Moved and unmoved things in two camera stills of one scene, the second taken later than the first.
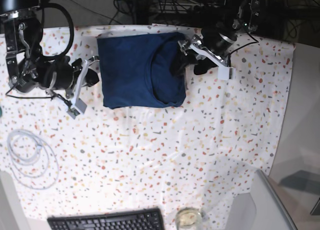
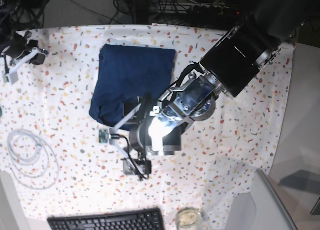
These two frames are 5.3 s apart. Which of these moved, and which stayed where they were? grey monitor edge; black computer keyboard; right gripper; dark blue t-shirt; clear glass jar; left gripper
Moved: dark blue t-shirt; right gripper; left gripper
Stayed: clear glass jar; grey monitor edge; black computer keyboard
